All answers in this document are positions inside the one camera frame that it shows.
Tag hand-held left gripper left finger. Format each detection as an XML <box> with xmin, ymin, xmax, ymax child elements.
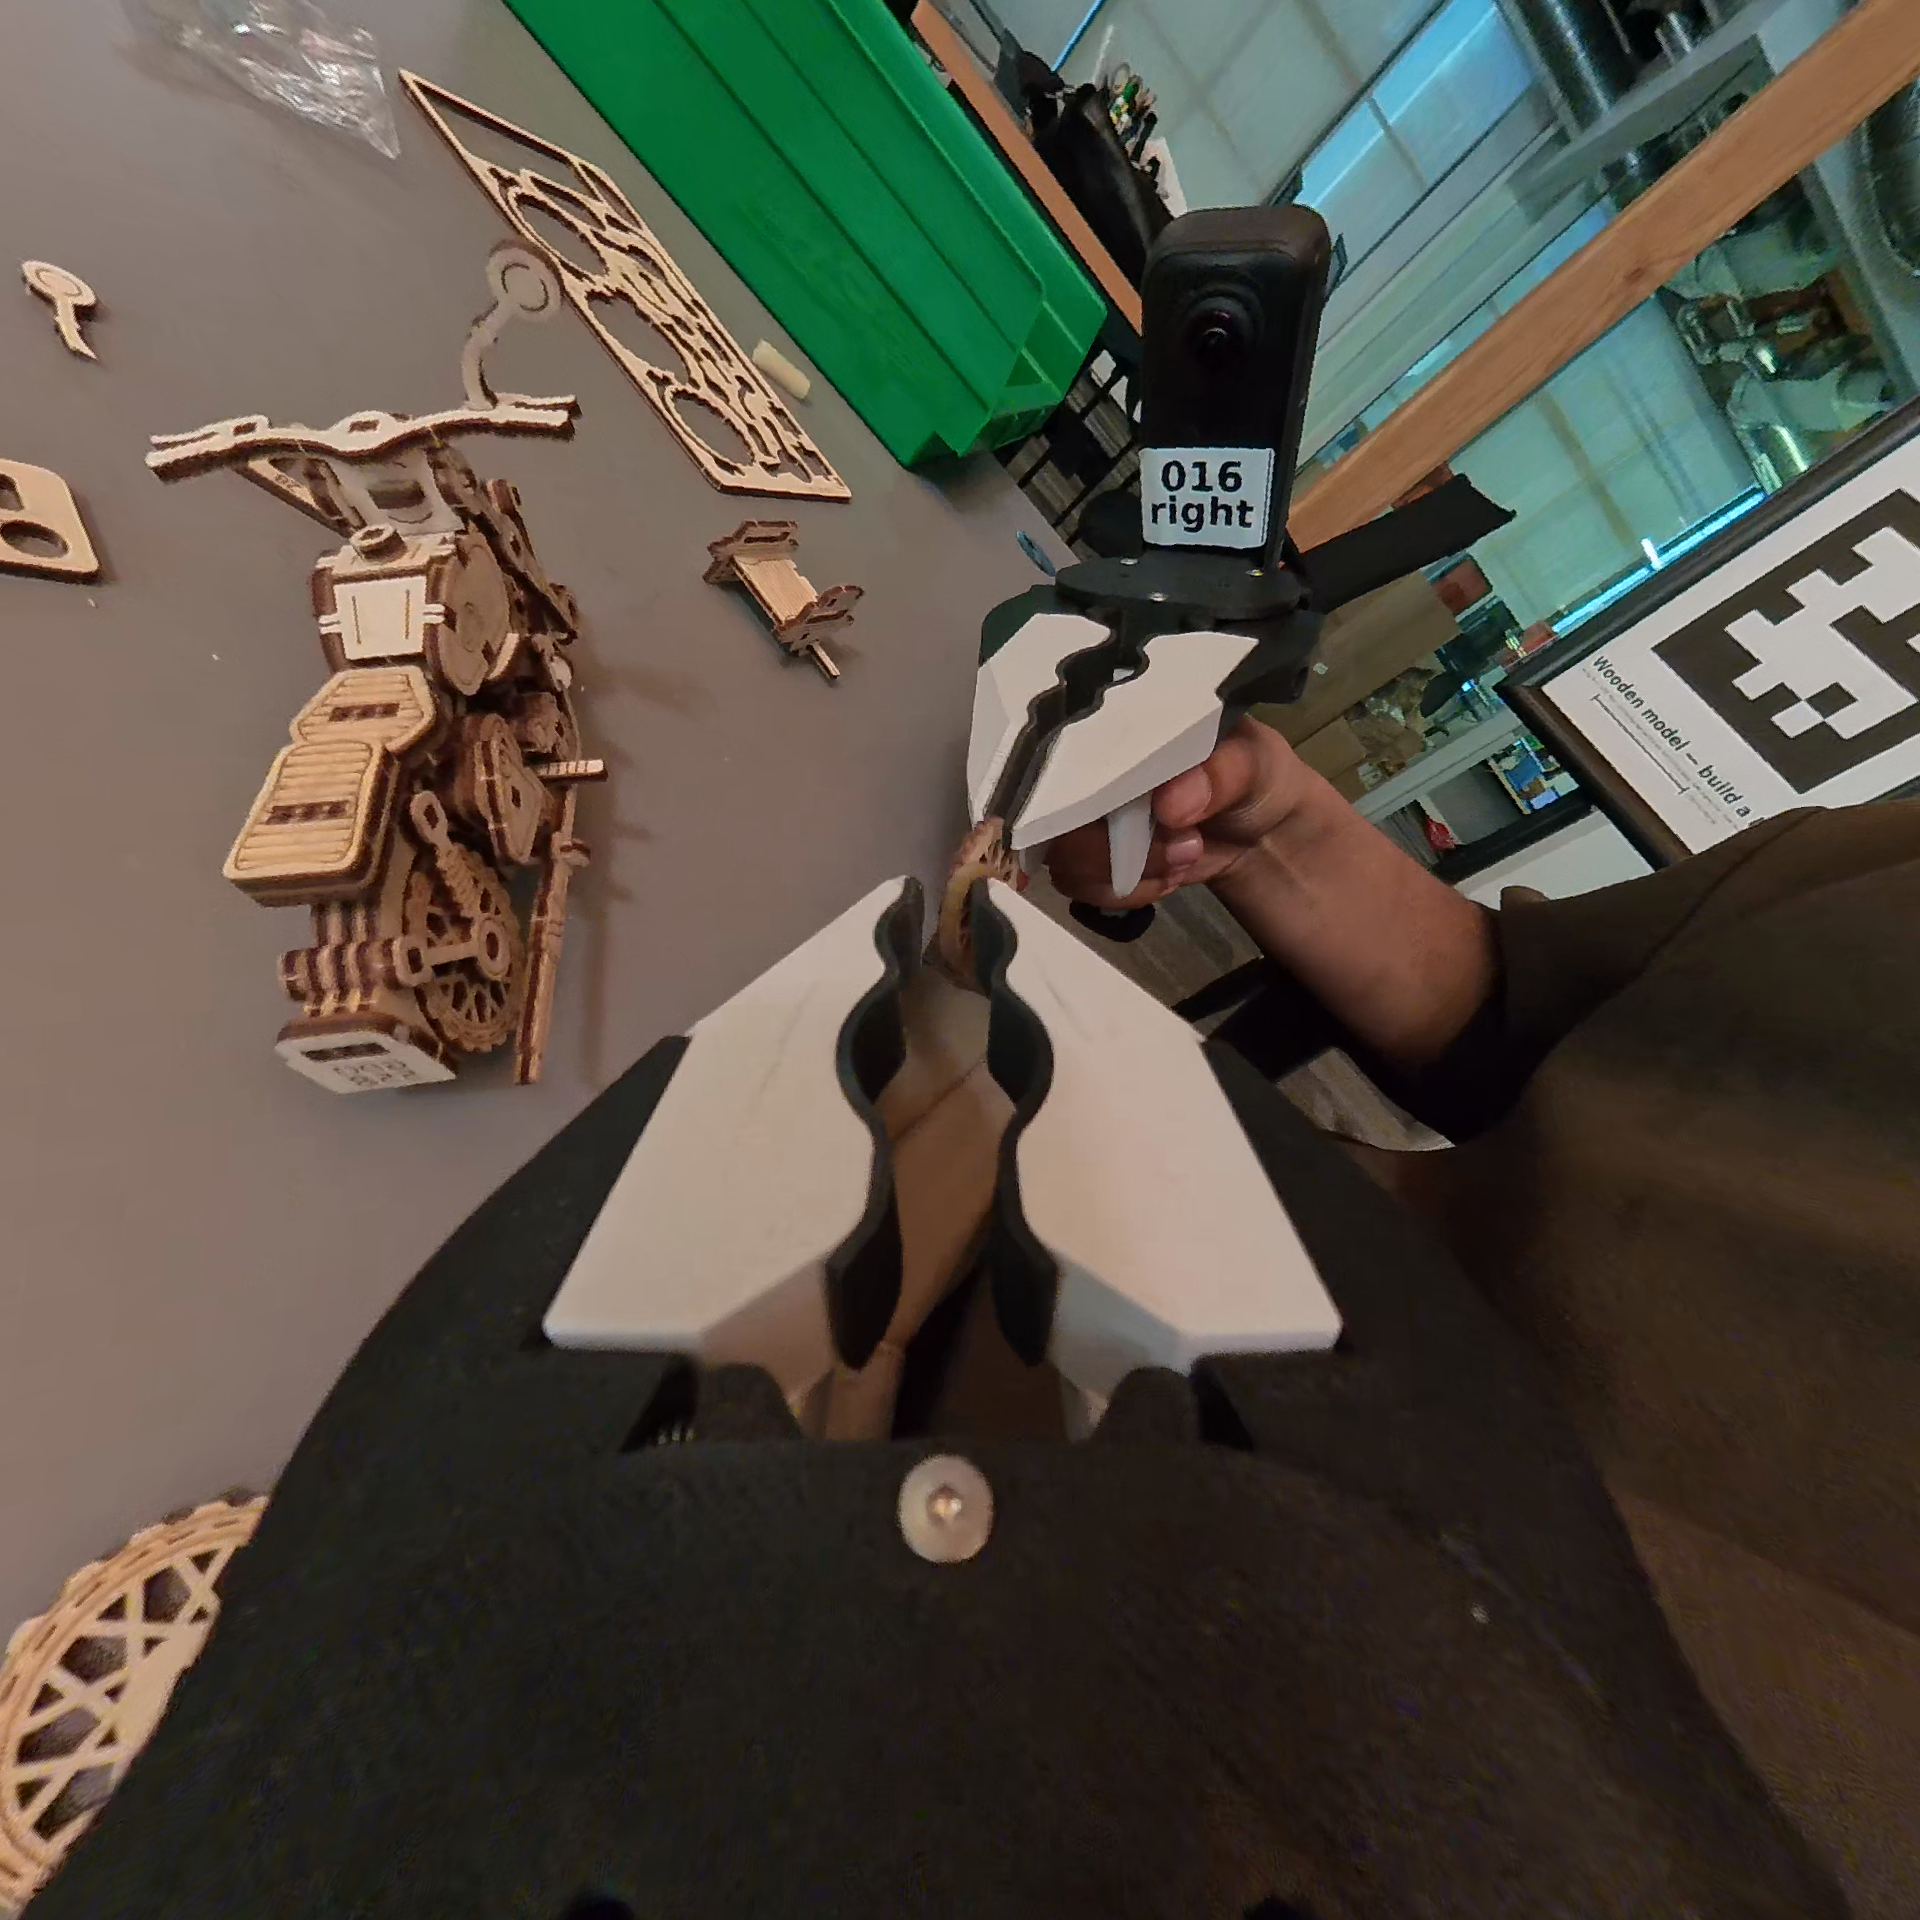
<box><xmin>545</xmin><ymin>882</ymin><xmax>924</xmax><ymax>1434</ymax></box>

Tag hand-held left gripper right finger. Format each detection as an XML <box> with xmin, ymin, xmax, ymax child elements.
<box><xmin>984</xmin><ymin>882</ymin><xmax>1341</xmax><ymax>1441</ymax></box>

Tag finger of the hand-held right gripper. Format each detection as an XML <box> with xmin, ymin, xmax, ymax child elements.
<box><xmin>1013</xmin><ymin>633</ymin><xmax>1265</xmax><ymax>852</ymax></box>
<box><xmin>968</xmin><ymin>609</ymin><xmax>1114</xmax><ymax>822</ymax></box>

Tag wooden spoked gear wheel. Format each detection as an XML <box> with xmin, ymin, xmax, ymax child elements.
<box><xmin>930</xmin><ymin>815</ymin><xmax>1029</xmax><ymax>985</ymax></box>
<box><xmin>0</xmin><ymin>1493</ymin><xmax>272</xmax><ymax>1876</ymax></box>

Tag grey desk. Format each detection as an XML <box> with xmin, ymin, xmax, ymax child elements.
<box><xmin>0</xmin><ymin>0</ymin><xmax>1051</xmax><ymax>1666</ymax></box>

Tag person's right hand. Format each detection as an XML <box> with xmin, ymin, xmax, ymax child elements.
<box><xmin>1050</xmin><ymin>726</ymin><xmax>1426</xmax><ymax>985</ymax></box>

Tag person's beige trousers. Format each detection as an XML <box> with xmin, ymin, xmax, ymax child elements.
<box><xmin>817</xmin><ymin>1036</ymin><xmax>1051</xmax><ymax>1443</ymax></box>

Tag wooden part sheet large rings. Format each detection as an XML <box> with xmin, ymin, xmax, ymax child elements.
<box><xmin>402</xmin><ymin>66</ymin><xmax>852</xmax><ymax>506</ymax></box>

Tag wooden beam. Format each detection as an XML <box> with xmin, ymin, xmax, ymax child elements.
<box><xmin>1290</xmin><ymin>0</ymin><xmax>1920</xmax><ymax>548</ymax></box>

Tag green plastic bin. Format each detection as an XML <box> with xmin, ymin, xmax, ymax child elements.
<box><xmin>504</xmin><ymin>0</ymin><xmax>1109</xmax><ymax>466</ymax></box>

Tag framed black-white marker sign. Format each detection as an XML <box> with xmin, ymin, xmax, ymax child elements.
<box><xmin>1499</xmin><ymin>404</ymin><xmax>1920</xmax><ymax>873</ymax></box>

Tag person's brown sweater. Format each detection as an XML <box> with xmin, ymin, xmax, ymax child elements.
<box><xmin>1410</xmin><ymin>802</ymin><xmax>1920</xmax><ymax>1920</ymax></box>

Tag wooden motorcycle model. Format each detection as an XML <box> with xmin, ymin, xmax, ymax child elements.
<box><xmin>146</xmin><ymin>246</ymin><xmax>608</xmax><ymax>1103</ymax></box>

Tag small wooden plate oval holes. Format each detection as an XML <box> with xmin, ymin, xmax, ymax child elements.
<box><xmin>0</xmin><ymin>458</ymin><xmax>102</xmax><ymax>586</ymax></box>

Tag crumpled clear plastic bag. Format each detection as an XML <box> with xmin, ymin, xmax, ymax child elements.
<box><xmin>129</xmin><ymin>0</ymin><xmax>405</xmax><ymax>161</ymax></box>

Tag small round-headed wooden piece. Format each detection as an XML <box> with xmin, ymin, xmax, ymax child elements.
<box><xmin>20</xmin><ymin>259</ymin><xmax>102</xmax><ymax>362</ymax></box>

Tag small wooden ribbed frame assembly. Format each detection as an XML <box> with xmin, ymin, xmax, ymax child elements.
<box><xmin>704</xmin><ymin>519</ymin><xmax>865</xmax><ymax>682</ymax></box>

